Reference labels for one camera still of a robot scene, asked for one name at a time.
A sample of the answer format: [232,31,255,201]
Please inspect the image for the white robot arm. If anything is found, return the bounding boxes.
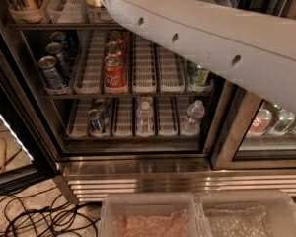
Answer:
[86,0,296,115]

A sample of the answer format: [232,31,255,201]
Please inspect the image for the back red coca-cola can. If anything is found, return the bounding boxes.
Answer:
[107,31,124,45]

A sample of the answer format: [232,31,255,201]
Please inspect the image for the red coca-cola can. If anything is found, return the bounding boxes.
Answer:
[104,54,124,88]
[107,31,124,45]
[104,41,123,56]

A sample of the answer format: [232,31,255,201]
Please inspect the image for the back blue pepsi can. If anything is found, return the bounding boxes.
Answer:
[50,31,78,59]

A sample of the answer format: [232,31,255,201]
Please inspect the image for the blue pepsi can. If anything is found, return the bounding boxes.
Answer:
[38,55,67,90]
[50,31,78,59]
[45,42,72,81]

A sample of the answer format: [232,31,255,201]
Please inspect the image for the middle red coca-cola can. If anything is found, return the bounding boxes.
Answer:
[104,41,123,56]

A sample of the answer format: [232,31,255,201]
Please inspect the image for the middle blue pepsi can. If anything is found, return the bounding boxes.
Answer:
[45,42,72,81]

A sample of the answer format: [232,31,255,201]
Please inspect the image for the front red coca-cola can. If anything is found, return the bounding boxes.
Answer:
[104,54,124,88]

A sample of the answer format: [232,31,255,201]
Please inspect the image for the front blue pepsi can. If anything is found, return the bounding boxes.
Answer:
[38,55,67,90]

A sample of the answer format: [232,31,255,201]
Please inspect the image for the back blue can bottom shelf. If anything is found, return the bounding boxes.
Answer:
[94,98,110,124]

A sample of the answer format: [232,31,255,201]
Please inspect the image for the blue can shelf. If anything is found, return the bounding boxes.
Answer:
[88,109,105,134]
[94,98,110,124]

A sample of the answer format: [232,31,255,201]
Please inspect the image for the stainless steel fridge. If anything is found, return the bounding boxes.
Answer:
[0,0,296,203]

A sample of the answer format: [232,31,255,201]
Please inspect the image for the front blue can bottom shelf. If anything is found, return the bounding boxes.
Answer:
[88,109,105,134]

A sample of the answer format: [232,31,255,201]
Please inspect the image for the open left fridge door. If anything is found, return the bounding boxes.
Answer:
[0,50,56,196]

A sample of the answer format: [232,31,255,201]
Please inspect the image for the right glass fridge door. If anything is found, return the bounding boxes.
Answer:
[211,0,296,169]

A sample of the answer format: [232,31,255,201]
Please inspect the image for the red can behind glass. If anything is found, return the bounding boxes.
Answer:
[248,109,272,136]

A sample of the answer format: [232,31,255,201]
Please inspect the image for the middle water bottle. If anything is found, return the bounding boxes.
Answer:
[136,101,154,136]

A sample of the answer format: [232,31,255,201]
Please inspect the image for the water bottle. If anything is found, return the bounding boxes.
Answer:
[182,100,205,135]
[136,101,154,136]

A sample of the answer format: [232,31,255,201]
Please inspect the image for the right water bottle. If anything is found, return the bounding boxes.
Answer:
[182,100,205,135]

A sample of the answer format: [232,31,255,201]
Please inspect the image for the left clear plastic bin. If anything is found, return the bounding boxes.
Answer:
[99,193,207,237]

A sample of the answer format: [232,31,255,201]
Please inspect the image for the clear plastic bin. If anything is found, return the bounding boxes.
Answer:
[200,191,296,237]
[99,193,207,237]

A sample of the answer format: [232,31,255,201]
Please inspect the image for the right clear plastic bin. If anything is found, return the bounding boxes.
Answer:
[200,191,296,237]

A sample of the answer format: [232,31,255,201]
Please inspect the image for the black floor cables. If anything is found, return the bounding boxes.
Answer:
[0,185,101,237]

